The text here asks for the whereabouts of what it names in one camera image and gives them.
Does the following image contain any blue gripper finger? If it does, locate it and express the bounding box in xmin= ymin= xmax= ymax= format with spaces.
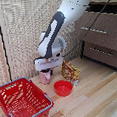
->
xmin=49 ymin=68 xmax=55 ymax=76

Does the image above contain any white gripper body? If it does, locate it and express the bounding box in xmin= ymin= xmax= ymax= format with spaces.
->
xmin=33 ymin=54 xmax=64 ymax=72

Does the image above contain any pink plastic cup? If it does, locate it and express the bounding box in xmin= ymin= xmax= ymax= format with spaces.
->
xmin=38 ymin=68 xmax=54 ymax=86

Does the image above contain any silver drawer handle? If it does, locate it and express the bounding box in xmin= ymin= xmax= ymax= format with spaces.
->
xmin=89 ymin=44 xmax=115 ymax=59
xmin=79 ymin=25 xmax=109 ymax=37

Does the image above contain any yellow red snack bag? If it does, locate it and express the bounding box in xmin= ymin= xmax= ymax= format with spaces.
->
xmin=60 ymin=58 xmax=81 ymax=83

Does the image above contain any red plastic bowl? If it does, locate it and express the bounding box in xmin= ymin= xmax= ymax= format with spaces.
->
xmin=52 ymin=78 xmax=74 ymax=98

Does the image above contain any small clear bottle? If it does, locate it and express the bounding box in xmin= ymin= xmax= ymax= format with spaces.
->
xmin=72 ymin=78 xmax=80 ymax=87

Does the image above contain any red basket with blue rim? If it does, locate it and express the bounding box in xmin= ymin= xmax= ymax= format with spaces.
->
xmin=0 ymin=74 xmax=55 ymax=117

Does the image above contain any brown drawer cabinet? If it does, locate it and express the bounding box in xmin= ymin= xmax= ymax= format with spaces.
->
xmin=71 ymin=0 xmax=117 ymax=76

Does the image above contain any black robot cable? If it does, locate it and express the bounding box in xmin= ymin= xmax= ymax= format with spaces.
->
xmin=59 ymin=0 xmax=117 ymax=58

